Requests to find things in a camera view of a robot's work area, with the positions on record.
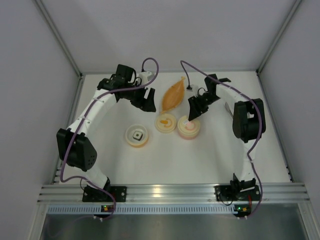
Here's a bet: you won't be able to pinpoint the cream lid pink smiley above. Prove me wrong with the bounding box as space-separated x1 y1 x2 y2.
177 115 201 133

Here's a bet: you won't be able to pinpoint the aluminium frame post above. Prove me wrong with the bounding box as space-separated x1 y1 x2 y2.
33 0 84 77
256 0 306 75

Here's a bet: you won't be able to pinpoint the metal serving tongs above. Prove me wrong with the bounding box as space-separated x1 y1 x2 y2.
224 102 234 119

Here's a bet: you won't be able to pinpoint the right aluminium frame post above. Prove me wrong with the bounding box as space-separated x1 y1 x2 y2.
256 0 306 75

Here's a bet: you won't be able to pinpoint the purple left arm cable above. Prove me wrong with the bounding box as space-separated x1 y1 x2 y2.
60 57 160 221

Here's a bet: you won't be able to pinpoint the left aluminium frame post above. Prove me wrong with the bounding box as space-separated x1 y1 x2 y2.
33 0 84 77

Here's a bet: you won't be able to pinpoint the orange boat-shaped dish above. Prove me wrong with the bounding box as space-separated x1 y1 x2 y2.
160 76 186 114

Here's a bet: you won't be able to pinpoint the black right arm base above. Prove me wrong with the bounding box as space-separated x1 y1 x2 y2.
214 184 261 204

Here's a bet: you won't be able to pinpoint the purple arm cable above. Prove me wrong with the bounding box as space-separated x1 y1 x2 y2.
60 57 160 221
179 59 266 221

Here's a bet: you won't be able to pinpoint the cream lid orange smiley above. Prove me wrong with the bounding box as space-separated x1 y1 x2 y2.
155 113 177 134

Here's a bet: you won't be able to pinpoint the cream bowl orange base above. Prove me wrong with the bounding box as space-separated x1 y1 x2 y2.
125 124 149 148

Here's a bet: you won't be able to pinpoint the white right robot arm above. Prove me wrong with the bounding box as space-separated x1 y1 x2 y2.
188 74 266 192

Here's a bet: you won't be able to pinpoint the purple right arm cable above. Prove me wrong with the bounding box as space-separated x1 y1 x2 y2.
179 59 266 221

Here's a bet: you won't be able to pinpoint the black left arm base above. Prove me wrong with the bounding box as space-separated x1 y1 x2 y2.
82 185 128 203

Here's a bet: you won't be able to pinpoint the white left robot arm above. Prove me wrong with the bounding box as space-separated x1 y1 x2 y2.
56 64 158 193

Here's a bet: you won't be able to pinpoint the grey slotted cable duct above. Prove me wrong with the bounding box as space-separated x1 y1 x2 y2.
47 204 248 215

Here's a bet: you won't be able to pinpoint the aluminium mounting rail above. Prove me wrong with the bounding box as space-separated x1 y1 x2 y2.
37 182 310 205

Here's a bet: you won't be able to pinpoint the black white sushi piece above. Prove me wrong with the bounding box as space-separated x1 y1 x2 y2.
132 130 144 141

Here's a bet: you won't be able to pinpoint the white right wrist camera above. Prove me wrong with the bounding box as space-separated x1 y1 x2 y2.
186 84 200 97

